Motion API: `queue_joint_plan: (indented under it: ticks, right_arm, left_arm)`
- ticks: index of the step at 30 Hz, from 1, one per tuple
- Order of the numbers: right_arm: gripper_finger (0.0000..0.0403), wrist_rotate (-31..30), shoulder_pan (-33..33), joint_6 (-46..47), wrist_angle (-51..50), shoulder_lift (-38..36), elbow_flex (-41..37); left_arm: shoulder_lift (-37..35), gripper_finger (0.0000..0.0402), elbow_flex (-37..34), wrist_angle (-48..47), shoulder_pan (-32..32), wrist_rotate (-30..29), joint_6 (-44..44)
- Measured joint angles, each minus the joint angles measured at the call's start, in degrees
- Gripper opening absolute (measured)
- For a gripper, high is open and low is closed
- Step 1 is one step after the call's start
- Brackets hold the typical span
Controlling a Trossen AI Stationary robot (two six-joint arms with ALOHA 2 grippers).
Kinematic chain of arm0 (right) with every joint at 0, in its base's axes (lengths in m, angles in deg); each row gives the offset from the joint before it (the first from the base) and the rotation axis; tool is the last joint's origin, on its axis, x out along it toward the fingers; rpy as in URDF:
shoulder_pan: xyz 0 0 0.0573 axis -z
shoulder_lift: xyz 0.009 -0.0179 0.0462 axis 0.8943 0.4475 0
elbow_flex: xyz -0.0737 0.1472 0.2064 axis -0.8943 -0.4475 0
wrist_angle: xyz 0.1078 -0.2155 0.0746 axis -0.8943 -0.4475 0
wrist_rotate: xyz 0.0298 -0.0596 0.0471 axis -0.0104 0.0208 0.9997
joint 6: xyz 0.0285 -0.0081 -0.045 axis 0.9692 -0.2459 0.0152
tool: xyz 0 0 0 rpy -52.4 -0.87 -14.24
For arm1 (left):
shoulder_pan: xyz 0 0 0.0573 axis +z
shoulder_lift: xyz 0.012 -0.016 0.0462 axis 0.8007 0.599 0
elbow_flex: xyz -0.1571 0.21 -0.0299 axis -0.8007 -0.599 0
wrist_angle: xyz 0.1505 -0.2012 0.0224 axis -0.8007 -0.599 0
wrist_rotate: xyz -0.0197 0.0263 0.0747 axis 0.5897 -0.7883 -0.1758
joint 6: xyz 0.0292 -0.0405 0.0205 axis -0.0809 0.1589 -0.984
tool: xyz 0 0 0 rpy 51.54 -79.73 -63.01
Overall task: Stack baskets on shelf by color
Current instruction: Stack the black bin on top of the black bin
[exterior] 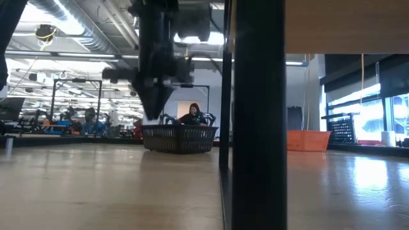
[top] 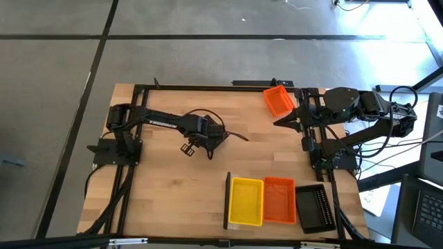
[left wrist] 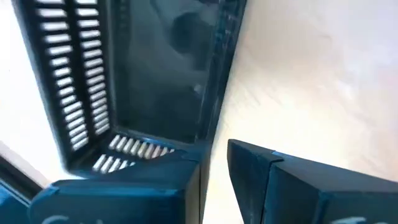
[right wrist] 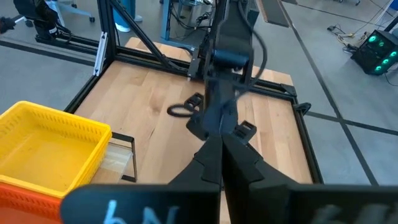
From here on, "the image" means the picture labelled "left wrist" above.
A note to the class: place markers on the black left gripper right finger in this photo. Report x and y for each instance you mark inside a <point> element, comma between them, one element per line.
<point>311,199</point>

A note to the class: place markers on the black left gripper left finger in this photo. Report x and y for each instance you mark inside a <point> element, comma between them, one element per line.
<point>124,202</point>

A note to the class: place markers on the black plastic mesh basket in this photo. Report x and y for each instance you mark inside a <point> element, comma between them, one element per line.
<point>161,77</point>

